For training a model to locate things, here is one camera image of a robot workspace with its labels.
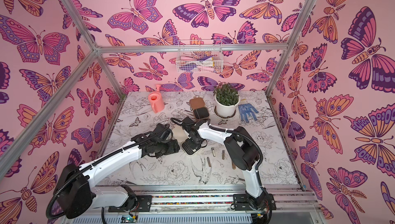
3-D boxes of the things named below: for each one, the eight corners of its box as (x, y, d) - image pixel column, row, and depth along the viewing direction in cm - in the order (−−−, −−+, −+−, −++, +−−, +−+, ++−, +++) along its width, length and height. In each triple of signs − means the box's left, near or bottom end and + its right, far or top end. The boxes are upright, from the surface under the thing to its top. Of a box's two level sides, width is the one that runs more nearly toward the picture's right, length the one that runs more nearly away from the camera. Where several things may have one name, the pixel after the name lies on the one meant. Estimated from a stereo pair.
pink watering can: (152, 115, 109) (148, 104, 101) (150, 96, 121) (146, 85, 113) (165, 112, 111) (162, 101, 102) (162, 93, 123) (159, 83, 114)
